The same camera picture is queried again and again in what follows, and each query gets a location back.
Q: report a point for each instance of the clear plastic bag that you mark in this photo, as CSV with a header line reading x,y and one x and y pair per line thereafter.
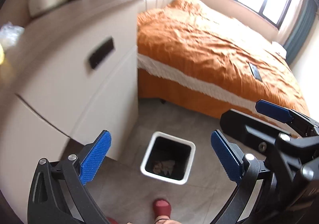
x,y
9,35

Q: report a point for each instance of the red slipper left foot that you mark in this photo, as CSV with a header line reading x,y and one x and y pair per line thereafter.
x,y
112,221

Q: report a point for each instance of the white square trash bin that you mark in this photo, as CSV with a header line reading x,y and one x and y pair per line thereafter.
x,y
163,146

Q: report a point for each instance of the red slipper foot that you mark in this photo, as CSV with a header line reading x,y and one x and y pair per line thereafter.
x,y
112,221
161,210

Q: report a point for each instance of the teal curtain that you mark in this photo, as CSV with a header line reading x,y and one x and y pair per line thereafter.
x,y
301,30

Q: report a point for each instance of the yellow snack wrapper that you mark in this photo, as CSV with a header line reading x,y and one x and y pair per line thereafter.
x,y
2,54

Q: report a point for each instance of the red slipper right foot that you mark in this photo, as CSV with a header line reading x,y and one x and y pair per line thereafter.
x,y
161,210

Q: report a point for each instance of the crumpled paper in bin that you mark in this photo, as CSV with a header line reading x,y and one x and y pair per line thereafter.
x,y
163,167

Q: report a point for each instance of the bed with orange cover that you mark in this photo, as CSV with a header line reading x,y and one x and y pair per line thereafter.
x,y
198,58

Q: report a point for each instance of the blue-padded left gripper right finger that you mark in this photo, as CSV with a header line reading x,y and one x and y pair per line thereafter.
x,y
243,169

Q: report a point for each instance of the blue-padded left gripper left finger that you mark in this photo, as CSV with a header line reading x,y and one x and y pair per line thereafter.
x,y
47,203

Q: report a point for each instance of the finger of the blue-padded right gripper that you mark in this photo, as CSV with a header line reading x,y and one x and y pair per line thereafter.
x,y
300,123
250,131

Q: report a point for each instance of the white bedside cabinet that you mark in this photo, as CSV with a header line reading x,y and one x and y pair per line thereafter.
x,y
72,74

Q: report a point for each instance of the black phone on bed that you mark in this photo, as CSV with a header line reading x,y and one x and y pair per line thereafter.
x,y
255,72

